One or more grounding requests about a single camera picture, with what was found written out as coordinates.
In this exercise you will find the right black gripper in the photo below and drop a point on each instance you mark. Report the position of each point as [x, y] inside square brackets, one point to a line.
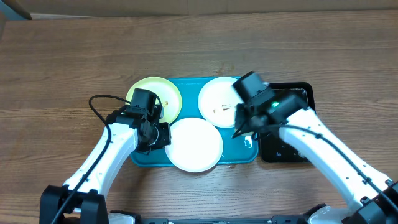
[245, 124]

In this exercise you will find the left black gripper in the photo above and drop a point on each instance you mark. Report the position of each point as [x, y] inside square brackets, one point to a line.
[165, 138]

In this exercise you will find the yellow-green rimmed plate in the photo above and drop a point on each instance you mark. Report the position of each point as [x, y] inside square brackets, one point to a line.
[168, 93]

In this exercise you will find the white plate front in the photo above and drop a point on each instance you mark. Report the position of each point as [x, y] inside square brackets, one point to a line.
[196, 145]

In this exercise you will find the white plate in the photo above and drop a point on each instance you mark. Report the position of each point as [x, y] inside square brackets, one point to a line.
[196, 145]
[217, 102]

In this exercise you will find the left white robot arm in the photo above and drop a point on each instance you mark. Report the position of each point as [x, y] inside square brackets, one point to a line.
[128, 129]

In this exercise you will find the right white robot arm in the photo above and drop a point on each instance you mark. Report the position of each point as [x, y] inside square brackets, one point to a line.
[370, 195]

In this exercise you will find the black water tray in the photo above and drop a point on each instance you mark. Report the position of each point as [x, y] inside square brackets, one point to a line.
[271, 148]

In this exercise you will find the white plate upper right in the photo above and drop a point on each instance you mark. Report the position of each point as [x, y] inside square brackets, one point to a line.
[217, 102]

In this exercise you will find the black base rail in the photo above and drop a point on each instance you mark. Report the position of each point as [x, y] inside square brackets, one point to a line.
[217, 221]

